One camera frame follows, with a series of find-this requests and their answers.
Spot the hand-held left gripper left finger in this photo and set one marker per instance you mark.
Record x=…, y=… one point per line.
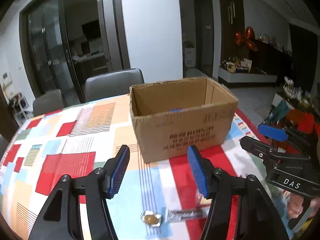
x=117, y=172

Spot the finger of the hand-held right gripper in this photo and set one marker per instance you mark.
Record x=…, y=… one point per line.
x=255, y=147
x=272, y=132

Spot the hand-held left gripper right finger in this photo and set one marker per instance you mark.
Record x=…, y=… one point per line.
x=197, y=172

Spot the brown cardboard box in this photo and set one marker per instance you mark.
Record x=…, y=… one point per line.
x=180, y=132

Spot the long silver snack packet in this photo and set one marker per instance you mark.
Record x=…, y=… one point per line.
x=183, y=215

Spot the gold round candy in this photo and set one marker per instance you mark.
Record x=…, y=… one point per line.
x=151, y=218

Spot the blue snack packet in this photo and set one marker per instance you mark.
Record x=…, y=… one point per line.
x=176, y=110

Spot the person's right hand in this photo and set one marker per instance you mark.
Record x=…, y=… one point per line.
x=295, y=206

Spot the green cloth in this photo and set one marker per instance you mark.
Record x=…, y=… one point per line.
x=279, y=111

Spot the brown wooden chair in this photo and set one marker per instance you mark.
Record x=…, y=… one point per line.
x=297, y=135

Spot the red knitted scarf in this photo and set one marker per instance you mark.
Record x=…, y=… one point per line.
x=306, y=123

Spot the white flower ornament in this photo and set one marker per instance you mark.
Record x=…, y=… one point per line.
x=289, y=83

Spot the white low cabinet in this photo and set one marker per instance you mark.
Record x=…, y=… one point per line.
x=246, y=76

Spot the dark sideboard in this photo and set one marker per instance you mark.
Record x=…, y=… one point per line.
x=271, y=57

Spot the woven basket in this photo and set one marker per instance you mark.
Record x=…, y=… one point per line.
x=231, y=68

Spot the grey upholstered chair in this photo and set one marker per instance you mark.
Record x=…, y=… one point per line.
x=112, y=83
x=48, y=102

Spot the red foil balloons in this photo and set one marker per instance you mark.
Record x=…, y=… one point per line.
x=246, y=39

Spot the white storage box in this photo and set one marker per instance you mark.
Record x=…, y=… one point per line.
x=189, y=57

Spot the dark hallway door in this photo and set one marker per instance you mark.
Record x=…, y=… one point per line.
x=204, y=35

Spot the small cluttered rack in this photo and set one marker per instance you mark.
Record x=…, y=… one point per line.
x=18, y=106

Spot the dark framed sliding glass door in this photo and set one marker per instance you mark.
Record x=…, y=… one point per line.
x=55, y=45

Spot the white wall intercom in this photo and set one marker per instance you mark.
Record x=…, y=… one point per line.
x=7, y=78

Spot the white light switch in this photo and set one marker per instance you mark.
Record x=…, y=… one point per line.
x=20, y=62

